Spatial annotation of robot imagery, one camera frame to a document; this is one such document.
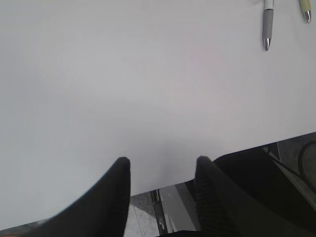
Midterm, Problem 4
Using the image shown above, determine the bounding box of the grey grip pen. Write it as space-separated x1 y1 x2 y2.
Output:
262 0 275 51

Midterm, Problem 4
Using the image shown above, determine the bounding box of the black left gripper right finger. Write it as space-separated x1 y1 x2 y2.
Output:
195 156 316 237

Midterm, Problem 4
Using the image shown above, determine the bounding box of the yellow-green pen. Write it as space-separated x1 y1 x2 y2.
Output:
299 0 312 24

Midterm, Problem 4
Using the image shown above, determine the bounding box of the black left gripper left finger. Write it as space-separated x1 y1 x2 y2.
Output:
22 157 131 237

